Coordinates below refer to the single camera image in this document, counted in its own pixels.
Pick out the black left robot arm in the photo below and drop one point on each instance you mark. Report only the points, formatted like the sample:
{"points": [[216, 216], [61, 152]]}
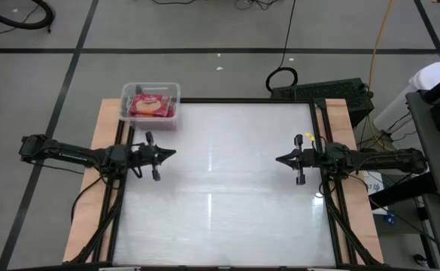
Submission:
{"points": [[65, 152]]}

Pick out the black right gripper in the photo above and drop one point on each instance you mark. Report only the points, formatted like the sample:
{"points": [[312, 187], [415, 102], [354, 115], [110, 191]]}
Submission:
{"points": [[310, 158]]}

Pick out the blue tag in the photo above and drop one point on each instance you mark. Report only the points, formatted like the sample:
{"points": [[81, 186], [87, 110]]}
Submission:
{"points": [[391, 219]]}

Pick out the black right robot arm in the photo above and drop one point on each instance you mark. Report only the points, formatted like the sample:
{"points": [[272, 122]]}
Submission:
{"points": [[385, 160]]}

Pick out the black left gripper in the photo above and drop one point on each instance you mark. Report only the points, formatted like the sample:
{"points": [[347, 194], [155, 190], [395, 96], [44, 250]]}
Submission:
{"points": [[140, 154]]}

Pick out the white paper sheet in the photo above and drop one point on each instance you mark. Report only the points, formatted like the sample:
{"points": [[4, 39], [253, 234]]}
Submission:
{"points": [[374, 184]]}

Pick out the black vented computer case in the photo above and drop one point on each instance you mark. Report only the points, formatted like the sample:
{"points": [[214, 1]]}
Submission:
{"points": [[317, 94]]}

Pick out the plywood side board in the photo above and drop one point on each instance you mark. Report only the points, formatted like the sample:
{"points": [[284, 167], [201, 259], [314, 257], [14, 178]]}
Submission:
{"points": [[340, 113], [80, 233]]}

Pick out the white cylindrical bin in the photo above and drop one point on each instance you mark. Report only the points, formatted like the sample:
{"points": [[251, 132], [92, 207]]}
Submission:
{"points": [[437, 75]]}

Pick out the black aluminium table frame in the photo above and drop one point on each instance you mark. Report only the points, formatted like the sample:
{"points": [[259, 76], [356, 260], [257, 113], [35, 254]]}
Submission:
{"points": [[242, 101]]}

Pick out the small black floor object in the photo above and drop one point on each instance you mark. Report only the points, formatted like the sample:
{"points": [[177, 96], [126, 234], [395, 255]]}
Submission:
{"points": [[419, 259]]}

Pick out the clear plastic storage bin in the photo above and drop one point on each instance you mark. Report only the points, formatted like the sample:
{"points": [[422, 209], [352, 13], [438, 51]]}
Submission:
{"points": [[127, 113]]}

